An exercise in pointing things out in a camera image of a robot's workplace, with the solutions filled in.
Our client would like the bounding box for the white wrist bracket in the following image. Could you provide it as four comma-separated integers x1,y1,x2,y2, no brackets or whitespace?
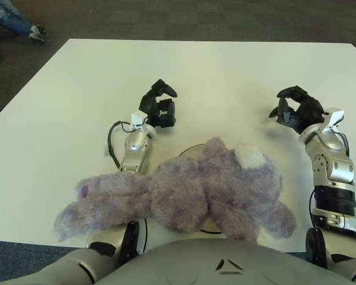
129,110,149,133
323,107,345,133

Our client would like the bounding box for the grey robot torso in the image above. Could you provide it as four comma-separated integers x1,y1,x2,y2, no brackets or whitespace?
0,237,356,285

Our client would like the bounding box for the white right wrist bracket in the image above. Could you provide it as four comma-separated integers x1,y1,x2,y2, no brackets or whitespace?
323,107,345,133

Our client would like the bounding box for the grey sneaker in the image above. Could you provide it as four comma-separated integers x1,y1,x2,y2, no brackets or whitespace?
28,25,47,44

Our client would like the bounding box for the person's leg in jeans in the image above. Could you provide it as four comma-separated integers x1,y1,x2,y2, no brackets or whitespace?
0,0,33,35

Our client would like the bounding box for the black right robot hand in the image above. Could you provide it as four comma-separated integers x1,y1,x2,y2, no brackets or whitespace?
268,85,326,135

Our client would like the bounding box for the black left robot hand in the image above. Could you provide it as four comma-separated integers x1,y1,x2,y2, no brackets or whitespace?
138,78,179,129

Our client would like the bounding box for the purple plush bunny doll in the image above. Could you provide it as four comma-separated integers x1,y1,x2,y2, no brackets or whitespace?
53,136,298,245

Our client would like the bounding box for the black right forearm cable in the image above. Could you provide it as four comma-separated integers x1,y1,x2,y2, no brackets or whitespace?
308,132,351,232

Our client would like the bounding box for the black forearm cable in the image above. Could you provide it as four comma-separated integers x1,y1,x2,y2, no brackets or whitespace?
308,132,351,232
107,120,133,172

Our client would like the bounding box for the black left forearm cable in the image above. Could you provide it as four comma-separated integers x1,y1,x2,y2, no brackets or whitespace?
107,120,133,172

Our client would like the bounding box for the white plate with black rim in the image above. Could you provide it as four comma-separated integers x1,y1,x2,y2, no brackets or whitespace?
177,142,223,235

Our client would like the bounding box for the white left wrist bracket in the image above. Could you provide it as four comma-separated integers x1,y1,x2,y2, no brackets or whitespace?
129,110,149,133

